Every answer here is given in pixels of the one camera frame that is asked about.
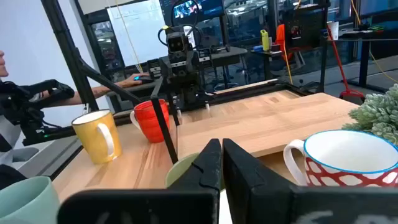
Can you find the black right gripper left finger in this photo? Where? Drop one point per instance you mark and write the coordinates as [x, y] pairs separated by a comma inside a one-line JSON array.
[[192, 205]]

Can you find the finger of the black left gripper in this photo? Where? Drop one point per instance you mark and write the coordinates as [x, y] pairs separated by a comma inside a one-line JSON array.
[[206, 102], [179, 112]]

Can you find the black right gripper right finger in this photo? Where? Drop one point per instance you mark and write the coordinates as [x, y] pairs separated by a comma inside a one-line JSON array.
[[264, 202]]

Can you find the olive green mug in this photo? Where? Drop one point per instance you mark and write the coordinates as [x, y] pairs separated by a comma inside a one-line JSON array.
[[178, 171]]

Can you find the red lattice mug blue rim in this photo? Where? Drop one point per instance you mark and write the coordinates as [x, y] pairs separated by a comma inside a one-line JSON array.
[[342, 155]]

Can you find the sage green faceted mug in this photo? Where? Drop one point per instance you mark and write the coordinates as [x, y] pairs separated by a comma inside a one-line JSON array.
[[25, 202]]

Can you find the black computer mouse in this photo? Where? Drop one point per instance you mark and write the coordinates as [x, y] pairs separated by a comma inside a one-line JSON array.
[[144, 80]]

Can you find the black work desk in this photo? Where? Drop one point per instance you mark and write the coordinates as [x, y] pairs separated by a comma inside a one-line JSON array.
[[227, 54], [267, 65]]

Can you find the grey computer desk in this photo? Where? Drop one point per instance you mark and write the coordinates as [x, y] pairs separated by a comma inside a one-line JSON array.
[[130, 89]]

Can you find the white whiteboard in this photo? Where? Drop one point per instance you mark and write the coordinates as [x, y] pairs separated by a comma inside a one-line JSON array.
[[140, 31]]

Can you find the yellow-green bottle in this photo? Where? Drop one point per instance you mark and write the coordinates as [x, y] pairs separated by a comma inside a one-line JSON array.
[[265, 40]]

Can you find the person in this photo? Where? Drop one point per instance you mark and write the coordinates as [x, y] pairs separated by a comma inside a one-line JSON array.
[[77, 99]]

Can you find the black pegboard panel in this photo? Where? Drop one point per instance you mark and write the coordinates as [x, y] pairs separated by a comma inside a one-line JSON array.
[[306, 28]]

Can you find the black equipment unit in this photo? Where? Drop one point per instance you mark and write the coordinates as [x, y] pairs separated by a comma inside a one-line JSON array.
[[56, 90]]

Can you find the potted green succulent plant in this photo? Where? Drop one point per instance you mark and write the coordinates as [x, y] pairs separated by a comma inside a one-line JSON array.
[[379, 115]]

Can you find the white paper sign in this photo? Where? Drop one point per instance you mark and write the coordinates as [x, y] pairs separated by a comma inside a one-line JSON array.
[[333, 29]]

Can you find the black standing desk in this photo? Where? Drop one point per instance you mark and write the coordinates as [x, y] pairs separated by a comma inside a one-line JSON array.
[[363, 62]]

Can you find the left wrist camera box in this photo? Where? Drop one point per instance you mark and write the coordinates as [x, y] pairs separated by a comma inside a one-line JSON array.
[[177, 43]]

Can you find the wall video screen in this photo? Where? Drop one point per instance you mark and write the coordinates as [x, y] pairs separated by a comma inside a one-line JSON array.
[[186, 8]]

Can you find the black aluminium rig frame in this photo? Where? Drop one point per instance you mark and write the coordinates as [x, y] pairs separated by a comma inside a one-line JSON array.
[[66, 46]]

